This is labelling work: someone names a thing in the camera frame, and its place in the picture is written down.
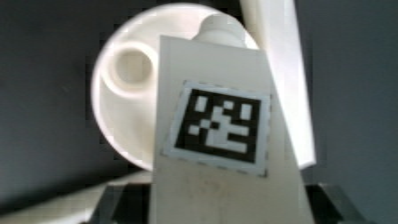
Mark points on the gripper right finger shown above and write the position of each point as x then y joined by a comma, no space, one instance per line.
333,207

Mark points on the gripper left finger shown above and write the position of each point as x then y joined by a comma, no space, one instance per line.
123,205

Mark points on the white stool leg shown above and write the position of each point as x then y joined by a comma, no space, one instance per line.
226,176

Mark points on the white round stool seat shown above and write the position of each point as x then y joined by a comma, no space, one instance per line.
125,76

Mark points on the white U-shaped fence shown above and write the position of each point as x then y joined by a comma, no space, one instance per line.
59,161

